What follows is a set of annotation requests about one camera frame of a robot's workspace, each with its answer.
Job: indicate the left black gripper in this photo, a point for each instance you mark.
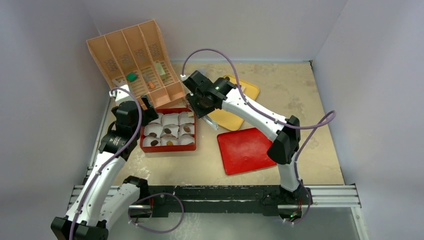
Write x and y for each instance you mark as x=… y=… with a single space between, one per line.
x=148 y=114

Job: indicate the peach desk organizer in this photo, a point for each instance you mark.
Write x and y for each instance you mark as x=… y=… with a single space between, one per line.
x=136 y=49

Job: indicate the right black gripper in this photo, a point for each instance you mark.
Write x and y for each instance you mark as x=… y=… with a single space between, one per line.
x=192 y=101

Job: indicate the metal tongs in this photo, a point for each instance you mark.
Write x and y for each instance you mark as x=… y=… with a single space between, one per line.
x=208 y=120

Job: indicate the green eraser block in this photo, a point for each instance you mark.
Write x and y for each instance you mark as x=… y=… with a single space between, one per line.
x=131 y=77

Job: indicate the yellow tray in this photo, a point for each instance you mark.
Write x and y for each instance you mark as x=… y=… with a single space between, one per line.
x=230 y=121

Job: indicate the metal bracket plate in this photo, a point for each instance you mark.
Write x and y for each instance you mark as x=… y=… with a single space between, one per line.
x=119 y=82

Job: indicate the red box lid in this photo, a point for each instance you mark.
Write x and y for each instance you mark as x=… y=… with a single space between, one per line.
x=244 y=151

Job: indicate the red chocolate box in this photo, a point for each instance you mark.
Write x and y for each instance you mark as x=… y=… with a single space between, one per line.
x=174 y=131

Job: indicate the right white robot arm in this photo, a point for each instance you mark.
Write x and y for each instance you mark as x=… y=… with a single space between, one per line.
x=284 y=133

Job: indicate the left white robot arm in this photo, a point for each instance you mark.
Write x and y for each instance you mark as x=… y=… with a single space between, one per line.
x=92 y=216

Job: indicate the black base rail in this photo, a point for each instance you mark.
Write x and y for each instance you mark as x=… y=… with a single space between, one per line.
x=267 y=200

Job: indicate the dark chocolate piece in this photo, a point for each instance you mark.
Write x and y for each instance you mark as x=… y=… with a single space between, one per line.
x=154 y=143

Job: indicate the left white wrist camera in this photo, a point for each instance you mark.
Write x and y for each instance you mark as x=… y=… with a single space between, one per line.
x=121 y=94

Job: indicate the orange handled cutter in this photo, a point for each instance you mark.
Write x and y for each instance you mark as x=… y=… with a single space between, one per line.
x=148 y=81

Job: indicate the pale green sticky notes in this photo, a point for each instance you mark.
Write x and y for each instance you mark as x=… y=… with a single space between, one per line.
x=160 y=70

